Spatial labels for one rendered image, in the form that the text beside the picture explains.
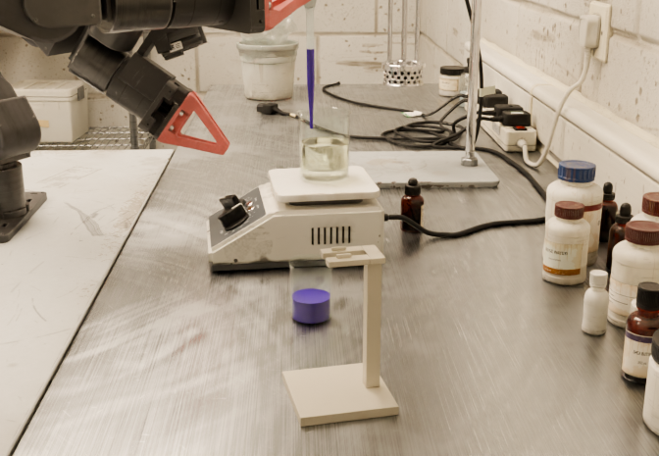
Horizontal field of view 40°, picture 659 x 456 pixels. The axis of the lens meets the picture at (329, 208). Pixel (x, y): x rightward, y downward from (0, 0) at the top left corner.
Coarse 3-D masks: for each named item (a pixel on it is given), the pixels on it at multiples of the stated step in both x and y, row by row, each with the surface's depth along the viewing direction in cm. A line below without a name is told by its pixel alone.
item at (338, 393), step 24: (336, 264) 70; (360, 264) 70; (288, 384) 75; (312, 384) 75; (336, 384) 75; (360, 384) 75; (384, 384) 75; (312, 408) 72; (336, 408) 72; (360, 408) 72; (384, 408) 72
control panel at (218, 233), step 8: (248, 192) 112; (256, 192) 110; (248, 200) 109; (256, 200) 108; (224, 208) 112; (256, 208) 105; (264, 208) 103; (216, 216) 111; (256, 216) 102; (216, 224) 108; (248, 224) 101; (216, 232) 105; (224, 232) 103; (232, 232) 102; (216, 240) 102
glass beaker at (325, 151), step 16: (304, 112) 107; (320, 112) 108; (336, 112) 108; (304, 128) 104; (320, 128) 103; (336, 128) 103; (304, 144) 104; (320, 144) 103; (336, 144) 104; (304, 160) 105; (320, 160) 104; (336, 160) 104; (304, 176) 106; (320, 176) 104; (336, 176) 105
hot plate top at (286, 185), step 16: (272, 176) 109; (288, 176) 109; (352, 176) 109; (368, 176) 109; (288, 192) 102; (304, 192) 102; (320, 192) 102; (336, 192) 102; (352, 192) 102; (368, 192) 102
